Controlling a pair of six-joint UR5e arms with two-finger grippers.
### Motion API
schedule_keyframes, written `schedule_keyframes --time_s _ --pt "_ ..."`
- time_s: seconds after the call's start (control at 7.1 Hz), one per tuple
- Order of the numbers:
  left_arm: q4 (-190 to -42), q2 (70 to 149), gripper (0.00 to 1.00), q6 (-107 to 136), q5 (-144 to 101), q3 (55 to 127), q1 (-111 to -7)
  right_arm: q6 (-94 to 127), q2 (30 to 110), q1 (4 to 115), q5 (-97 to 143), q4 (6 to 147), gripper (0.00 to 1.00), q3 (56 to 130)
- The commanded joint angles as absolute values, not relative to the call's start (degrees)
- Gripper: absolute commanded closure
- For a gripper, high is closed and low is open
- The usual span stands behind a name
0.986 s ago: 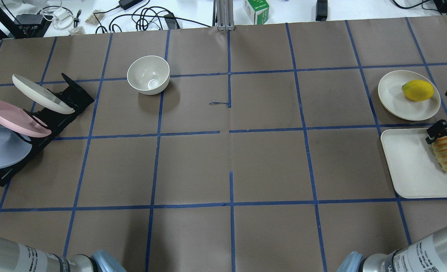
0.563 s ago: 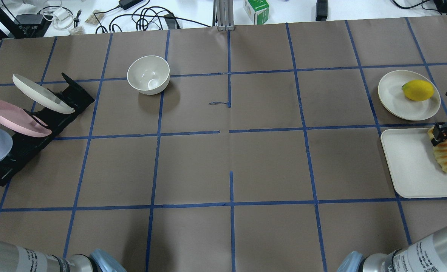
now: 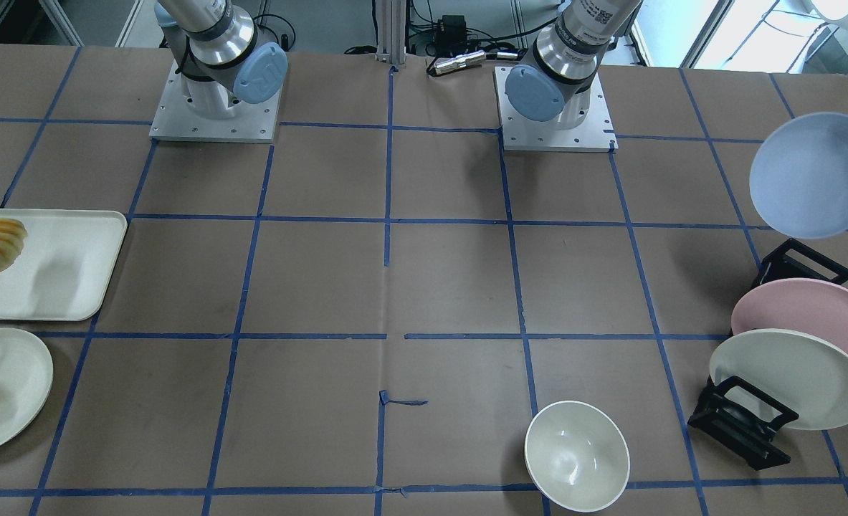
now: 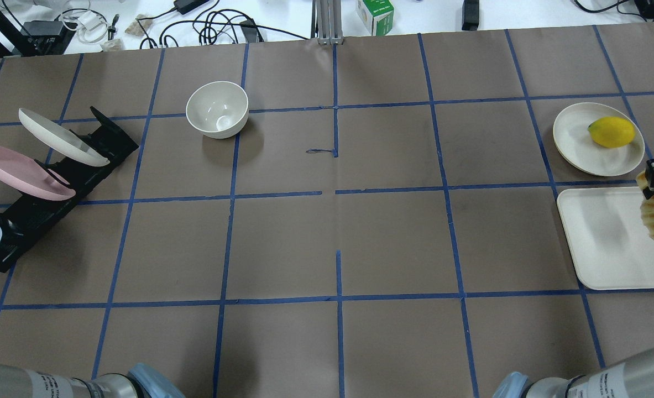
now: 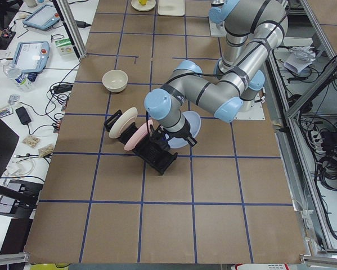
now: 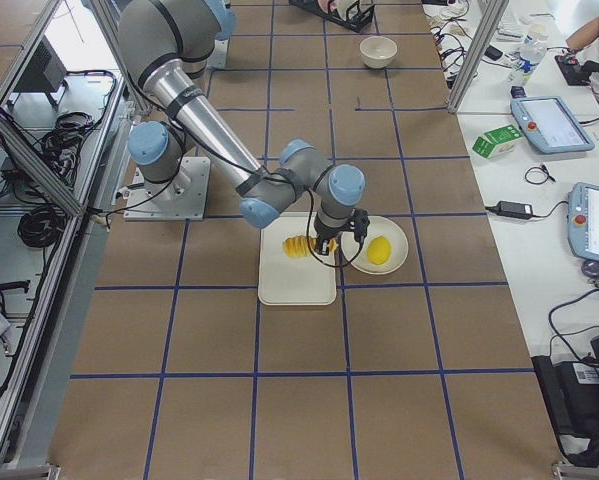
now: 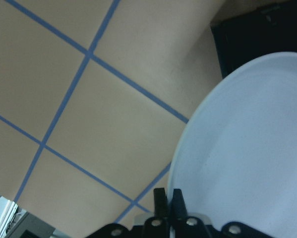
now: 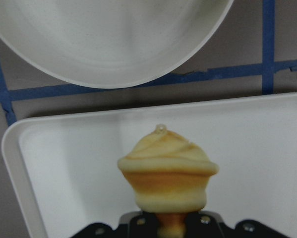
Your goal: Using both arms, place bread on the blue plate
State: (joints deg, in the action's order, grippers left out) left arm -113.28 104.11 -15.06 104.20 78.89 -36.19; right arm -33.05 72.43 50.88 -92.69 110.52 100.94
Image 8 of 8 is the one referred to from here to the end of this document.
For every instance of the cream round plate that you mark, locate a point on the cream round plate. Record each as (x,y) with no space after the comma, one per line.
(109,44)

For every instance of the yellow spiral bread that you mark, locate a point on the yellow spiral bread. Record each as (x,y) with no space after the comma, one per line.
(169,175)

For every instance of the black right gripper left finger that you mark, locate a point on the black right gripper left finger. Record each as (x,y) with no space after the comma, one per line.
(136,224)

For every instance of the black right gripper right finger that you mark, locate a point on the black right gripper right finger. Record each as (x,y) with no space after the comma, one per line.
(206,224)

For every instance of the white rectangular tray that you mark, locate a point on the white rectangular tray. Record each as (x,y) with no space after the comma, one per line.
(69,171)

